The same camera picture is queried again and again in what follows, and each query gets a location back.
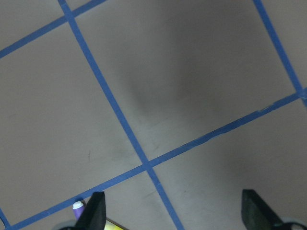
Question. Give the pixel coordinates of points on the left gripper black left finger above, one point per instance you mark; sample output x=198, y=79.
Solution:
x=94, y=215

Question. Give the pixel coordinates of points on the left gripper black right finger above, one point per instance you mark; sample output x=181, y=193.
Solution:
x=256, y=214

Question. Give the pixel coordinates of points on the purple marker pen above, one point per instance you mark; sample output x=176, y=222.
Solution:
x=78, y=208

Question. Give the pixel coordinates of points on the yellow marker pen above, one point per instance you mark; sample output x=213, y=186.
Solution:
x=112, y=225

